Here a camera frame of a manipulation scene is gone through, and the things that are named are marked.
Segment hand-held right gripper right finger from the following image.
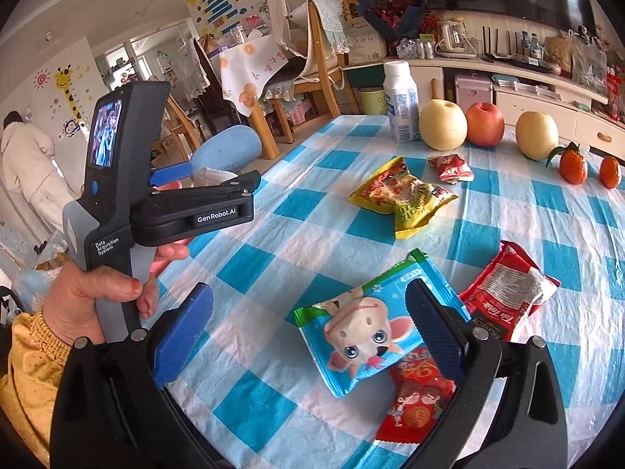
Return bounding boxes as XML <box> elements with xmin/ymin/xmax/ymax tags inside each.
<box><xmin>405</xmin><ymin>278</ymin><xmax>570</xmax><ymax>469</ymax></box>

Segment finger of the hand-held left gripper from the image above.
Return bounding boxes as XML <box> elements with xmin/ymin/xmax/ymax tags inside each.
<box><xmin>146</xmin><ymin>170</ymin><xmax>262</xmax><ymax>204</ymax></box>
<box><xmin>149</xmin><ymin>162</ymin><xmax>196</xmax><ymax>190</ymax></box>

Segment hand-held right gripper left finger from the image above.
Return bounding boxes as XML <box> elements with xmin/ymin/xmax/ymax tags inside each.
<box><xmin>50</xmin><ymin>282</ymin><xmax>218</xmax><ymax>469</ymax></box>

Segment red packet with cartoon figures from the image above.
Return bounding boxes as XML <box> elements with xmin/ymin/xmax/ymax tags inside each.
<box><xmin>373</xmin><ymin>344</ymin><xmax>457</xmax><ymax>445</ymax></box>

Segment blue cartoon snack packet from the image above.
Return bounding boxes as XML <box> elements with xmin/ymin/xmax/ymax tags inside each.
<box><xmin>293</xmin><ymin>248</ymin><xmax>472</xmax><ymax>399</ymax></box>

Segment red packet with dark panel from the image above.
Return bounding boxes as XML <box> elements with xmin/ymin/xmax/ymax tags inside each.
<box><xmin>459</xmin><ymin>240</ymin><xmax>561</xmax><ymax>343</ymax></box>

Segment yellow snack packet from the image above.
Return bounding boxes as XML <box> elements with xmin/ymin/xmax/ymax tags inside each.
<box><xmin>348</xmin><ymin>156</ymin><xmax>460</xmax><ymax>241</ymax></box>

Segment small red snack packet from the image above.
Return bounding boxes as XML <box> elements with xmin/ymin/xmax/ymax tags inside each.
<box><xmin>427</xmin><ymin>154</ymin><xmax>474</xmax><ymax>184</ymax></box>

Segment person's left forearm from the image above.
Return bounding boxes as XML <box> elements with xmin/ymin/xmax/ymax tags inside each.
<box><xmin>0</xmin><ymin>310</ymin><xmax>74</xmax><ymax>469</ymax></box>

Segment person's left hand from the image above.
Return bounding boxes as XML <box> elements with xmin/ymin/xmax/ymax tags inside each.
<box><xmin>41</xmin><ymin>243</ymin><xmax>191</xmax><ymax>345</ymax></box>

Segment light wooden chair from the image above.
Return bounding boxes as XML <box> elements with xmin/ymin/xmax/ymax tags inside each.
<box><xmin>163</xmin><ymin>93</ymin><xmax>206</xmax><ymax>157</ymax></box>

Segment blue white checked tablecloth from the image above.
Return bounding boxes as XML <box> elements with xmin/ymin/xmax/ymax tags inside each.
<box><xmin>156</xmin><ymin>115</ymin><xmax>625</xmax><ymax>469</ymax></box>

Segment dark wooden chair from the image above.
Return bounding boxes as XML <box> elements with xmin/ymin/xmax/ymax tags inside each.
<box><xmin>193</xmin><ymin>39</ymin><xmax>242</xmax><ymax>128</ymax></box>

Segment orange print table cover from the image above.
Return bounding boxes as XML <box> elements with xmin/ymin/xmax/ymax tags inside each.
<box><xmin>217</xmin><ymin>36</ymin><xmax>304</xmax><ymax>108</ymax></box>

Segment wooden chair with lace cover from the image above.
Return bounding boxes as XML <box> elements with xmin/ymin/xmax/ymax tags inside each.
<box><xmin>249</xmin><ymin>0</ymin><xmax>352</xmax><ymax>159</ymax></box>

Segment green waste bin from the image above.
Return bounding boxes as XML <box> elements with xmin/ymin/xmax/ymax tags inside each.
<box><xmin>358</xmin><ymin>87</ymin><xmax>386</xmax><ymax>115</ymax></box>

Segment white plastic bottle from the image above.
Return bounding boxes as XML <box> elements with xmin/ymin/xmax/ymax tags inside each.
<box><xmin>382</xmin><ymin>60</ymin><xmax>421</xmax><ymax>143</ymax></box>

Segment mesh food cover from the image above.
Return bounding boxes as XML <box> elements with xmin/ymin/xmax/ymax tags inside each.
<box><xmin>266</xmin><ymin>0</ymin><xmax>343</xmax><ymax>54</ymax></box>

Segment white printed box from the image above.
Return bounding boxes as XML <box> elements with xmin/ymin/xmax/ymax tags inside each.
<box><xmin>346</xmin><ymin>17</ymin><xmax>386</xmax><ymax>64</ymax></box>

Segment yellow pear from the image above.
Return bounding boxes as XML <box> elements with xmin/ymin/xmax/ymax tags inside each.
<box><xmin>419</xmin><ymin>99</ymin><xmax>468</xmax><ymax>151</ymax></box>
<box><xmin>515</xmin><ymin>111</ymin><xmax>559</xmax><ymax>162</ymax></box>

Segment red apple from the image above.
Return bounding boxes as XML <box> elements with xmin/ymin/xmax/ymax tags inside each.
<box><xmin>465</xmin><ymin>102</ymin><xmax>505</xmax><ymax>147</ymax></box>

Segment tangerine with green leaf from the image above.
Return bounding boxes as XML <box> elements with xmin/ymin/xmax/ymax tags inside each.
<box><xmin>546</xmin><ymin>141</ymin><xmax>587</xmax><ymax>185</ymax></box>

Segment dark wrapped flower bouquet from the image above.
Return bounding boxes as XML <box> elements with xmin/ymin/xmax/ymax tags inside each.
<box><xmin>354</xmin><ymin>0</ymin><xmax>430</xmax><ymax>42</ymax></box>

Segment tangerine without leaf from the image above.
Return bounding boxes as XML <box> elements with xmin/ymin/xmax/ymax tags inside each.
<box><xmin>599</xmin><ymin>155</ymin><xmax>622</xmax><ymax>189</ymax></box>

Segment pink storage box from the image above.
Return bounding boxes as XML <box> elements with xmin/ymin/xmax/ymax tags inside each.
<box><xmin>454</xmin><ymin>72</ymin><xmax>493</xmax><ymax>106</ymax></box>

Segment cream TV cabinet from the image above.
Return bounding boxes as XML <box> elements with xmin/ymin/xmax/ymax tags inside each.
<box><xmin>342</xmin><ymin>56</ymin><xmax>625</xmax><ymax>157</ymax></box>

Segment white electric kettle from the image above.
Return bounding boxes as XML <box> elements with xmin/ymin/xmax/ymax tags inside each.
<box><xmin>436</xmin><ymin>20</ymin><xmax>477</xmax><ymax>57</ymax></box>

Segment black router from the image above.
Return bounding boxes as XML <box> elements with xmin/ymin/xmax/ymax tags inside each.
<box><xmin>481</xmin><ymin>24</ymin><xmax>513</xmax><ymax>62</ymax></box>

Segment clear plastic bag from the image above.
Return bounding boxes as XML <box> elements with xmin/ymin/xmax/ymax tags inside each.
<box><xmin>566</xmin><ymin>29</ymin><xmax>609</xmax><ymax>84</ymax></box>

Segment giraffe wall sticker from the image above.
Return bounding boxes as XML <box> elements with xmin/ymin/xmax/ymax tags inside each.
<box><xmin>53</xmin><ymin>67</ymin><xmax>86</xmax><ymax>123</ymax></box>

